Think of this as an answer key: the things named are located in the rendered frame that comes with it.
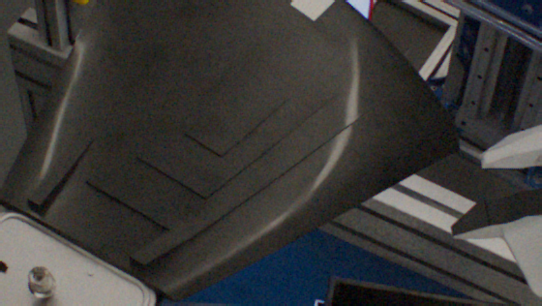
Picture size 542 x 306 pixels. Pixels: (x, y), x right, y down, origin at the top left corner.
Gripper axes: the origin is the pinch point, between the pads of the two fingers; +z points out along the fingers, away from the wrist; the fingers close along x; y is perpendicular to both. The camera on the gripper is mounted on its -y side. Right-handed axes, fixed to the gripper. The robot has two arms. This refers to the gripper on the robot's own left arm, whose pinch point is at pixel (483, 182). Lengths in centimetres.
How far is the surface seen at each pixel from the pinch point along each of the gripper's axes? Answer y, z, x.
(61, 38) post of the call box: -37, 23, 35
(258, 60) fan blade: -9.3, 9.5, 1.9
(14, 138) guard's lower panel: -76, 40, 116
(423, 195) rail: -16.6, -6.6, 34.6
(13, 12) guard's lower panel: -84, 36, 89
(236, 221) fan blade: 0.2, 12.0, 0.4
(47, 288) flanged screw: 3.9, 20.9, -2.3
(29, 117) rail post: -38, 28, 50
